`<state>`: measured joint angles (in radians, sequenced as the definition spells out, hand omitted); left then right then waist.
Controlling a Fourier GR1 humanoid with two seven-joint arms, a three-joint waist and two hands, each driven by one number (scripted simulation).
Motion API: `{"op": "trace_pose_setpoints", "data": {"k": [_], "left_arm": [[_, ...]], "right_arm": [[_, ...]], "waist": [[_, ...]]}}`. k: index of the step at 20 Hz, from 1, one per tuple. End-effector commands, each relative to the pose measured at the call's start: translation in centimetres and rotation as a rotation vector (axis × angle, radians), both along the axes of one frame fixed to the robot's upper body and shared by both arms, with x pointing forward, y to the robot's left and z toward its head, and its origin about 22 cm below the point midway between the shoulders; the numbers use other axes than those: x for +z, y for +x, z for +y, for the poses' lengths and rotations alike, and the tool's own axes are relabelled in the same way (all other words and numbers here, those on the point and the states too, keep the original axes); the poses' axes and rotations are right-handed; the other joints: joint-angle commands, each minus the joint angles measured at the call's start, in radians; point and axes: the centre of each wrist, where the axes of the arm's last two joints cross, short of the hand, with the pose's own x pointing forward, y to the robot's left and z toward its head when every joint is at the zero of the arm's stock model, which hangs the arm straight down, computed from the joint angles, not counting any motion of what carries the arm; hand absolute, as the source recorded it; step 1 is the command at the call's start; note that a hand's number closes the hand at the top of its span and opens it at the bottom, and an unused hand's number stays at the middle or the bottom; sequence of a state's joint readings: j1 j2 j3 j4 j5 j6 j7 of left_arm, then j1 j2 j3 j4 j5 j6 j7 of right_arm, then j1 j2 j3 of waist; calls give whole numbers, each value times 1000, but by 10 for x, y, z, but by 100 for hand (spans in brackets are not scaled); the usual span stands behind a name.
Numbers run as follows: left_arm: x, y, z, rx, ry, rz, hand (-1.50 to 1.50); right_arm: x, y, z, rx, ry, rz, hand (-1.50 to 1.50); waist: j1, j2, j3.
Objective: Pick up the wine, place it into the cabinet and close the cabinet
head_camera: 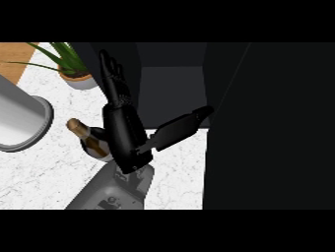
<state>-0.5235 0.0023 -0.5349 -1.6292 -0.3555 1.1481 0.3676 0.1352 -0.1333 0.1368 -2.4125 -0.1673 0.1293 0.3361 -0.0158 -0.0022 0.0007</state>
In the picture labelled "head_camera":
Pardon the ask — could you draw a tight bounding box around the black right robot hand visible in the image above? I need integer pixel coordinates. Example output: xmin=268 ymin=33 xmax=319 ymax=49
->
xmin=98 ymin=48 xmax=215 ymax=175

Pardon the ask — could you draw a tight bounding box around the dark wine bottle gold foil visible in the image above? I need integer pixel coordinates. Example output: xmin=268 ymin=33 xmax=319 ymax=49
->
xmin=65 ymin=117 xmax=116 ymax=163

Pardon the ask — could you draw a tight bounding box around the dark cabinet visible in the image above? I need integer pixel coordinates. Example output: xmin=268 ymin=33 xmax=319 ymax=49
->
xmin=70 ymin=41 xmax=211 ymax=130

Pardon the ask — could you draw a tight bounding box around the green potted plant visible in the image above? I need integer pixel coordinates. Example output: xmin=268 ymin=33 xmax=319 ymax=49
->
xmin=8 ymin=41 xmax=101 ymax=92

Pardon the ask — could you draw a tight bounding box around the pale grey cylinder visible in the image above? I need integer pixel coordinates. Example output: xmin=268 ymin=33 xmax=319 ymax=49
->
xmin=0 ymin=61 xmax=57 ymax=154

